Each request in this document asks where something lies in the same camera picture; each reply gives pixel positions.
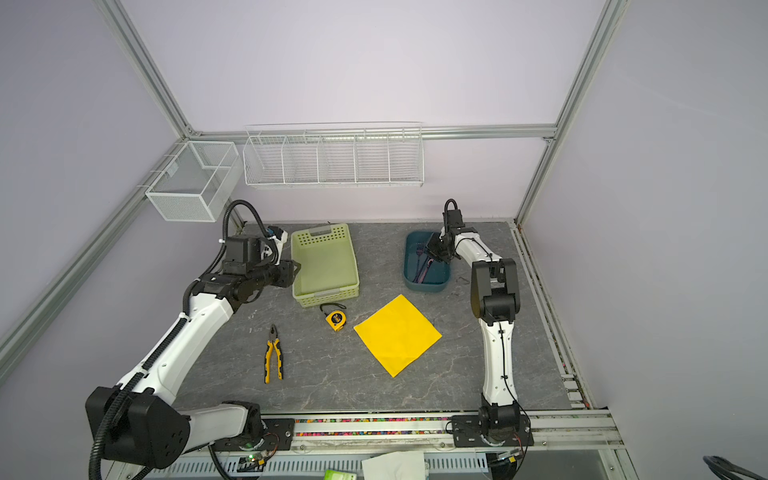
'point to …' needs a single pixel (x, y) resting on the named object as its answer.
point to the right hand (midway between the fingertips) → (427, 251)
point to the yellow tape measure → (336, 319)
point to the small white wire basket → (194, 185)
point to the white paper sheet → (401, 465)
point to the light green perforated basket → (328, 267)
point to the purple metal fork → (419, 252)
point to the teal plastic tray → (437, 278)
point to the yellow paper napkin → (398, 334)
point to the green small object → (336, 475)
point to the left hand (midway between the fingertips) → (292, 267)
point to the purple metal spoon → (425, 270)
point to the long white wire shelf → (333, 155)
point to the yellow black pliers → (273, 341)
